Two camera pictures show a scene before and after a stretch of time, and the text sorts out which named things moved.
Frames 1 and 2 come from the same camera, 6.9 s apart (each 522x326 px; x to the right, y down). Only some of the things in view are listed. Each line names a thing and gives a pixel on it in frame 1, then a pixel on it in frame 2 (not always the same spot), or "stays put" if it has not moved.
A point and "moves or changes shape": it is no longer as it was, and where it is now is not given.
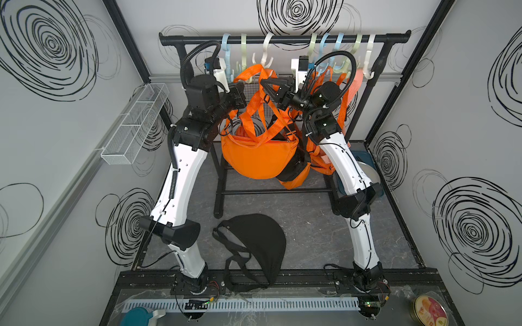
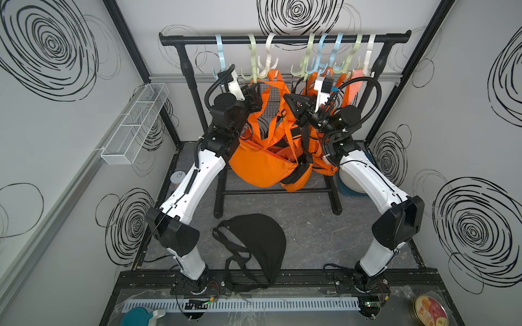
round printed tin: [429, 312] stays put
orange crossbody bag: [258, 159] moves or changes shape
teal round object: [136, 316] stays put
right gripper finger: [281, 104] → [300, 119]
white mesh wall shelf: [134, 125] stays put
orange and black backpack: [255, 246] stays put
